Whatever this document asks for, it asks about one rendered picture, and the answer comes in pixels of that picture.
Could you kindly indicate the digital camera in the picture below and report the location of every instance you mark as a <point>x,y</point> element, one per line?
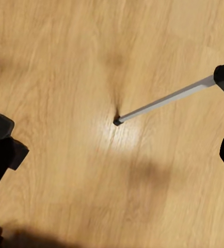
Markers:
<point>6,127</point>

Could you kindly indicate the camera tripod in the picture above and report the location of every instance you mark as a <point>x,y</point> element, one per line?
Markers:
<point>216,79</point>

